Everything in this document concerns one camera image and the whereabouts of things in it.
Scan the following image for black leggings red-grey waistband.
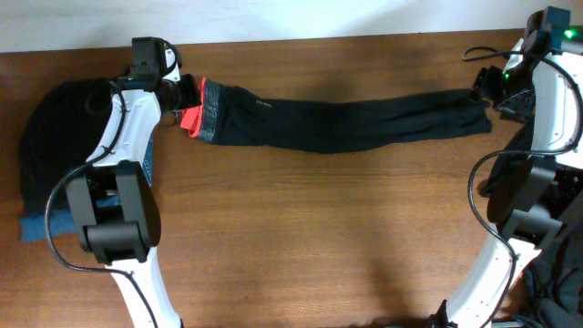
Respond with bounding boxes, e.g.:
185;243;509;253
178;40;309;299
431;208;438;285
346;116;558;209
179;78;492;154

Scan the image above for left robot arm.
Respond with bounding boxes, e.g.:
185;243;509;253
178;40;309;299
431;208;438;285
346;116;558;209
65;37;197;327

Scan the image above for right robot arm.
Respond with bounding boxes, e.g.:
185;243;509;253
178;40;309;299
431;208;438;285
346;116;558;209
424;6;582;327

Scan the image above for folded black garment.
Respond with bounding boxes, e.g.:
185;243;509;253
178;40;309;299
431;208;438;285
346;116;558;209
18;78;112;214

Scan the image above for folded blue jeans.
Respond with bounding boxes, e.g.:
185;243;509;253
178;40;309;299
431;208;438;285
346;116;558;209
19;136;155;242

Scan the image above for black shirt with logo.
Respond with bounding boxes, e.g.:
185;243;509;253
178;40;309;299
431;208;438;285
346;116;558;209
478;120;582;328

